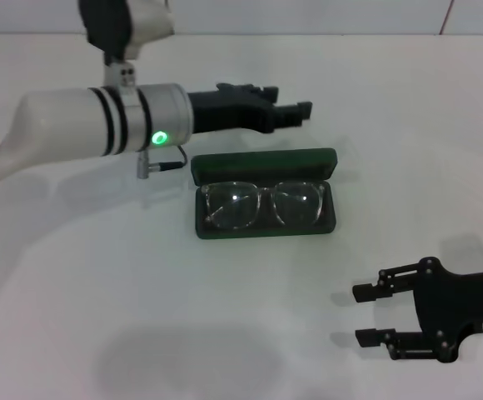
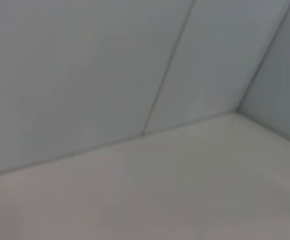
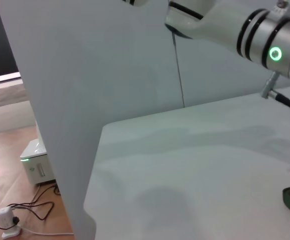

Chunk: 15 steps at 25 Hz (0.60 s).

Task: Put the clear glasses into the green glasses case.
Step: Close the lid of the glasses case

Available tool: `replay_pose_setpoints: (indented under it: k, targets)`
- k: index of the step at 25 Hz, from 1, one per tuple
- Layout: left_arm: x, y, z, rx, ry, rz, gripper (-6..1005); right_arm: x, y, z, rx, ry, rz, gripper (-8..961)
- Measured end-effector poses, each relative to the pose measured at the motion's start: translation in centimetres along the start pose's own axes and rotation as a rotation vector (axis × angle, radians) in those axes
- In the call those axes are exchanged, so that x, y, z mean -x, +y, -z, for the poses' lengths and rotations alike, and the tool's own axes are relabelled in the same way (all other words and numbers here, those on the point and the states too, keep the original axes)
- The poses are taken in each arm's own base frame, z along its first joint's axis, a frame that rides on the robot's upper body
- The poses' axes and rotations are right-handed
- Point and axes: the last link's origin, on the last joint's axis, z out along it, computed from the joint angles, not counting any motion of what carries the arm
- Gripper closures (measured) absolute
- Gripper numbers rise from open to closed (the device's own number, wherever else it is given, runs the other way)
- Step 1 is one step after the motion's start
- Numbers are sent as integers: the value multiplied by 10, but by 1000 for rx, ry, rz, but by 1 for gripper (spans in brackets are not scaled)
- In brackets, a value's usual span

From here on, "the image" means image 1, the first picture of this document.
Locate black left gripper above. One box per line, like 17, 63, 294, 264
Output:
187, 82, 313, 135

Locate left arm cable with plug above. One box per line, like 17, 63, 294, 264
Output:
136, 143, 188, 181

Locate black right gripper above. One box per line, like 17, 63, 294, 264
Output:
351, 256, 483, 363

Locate clear white glasses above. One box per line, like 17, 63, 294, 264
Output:
201, 179, 326, 231

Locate green glasses case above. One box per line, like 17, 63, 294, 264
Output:
190, 147, 338, 242

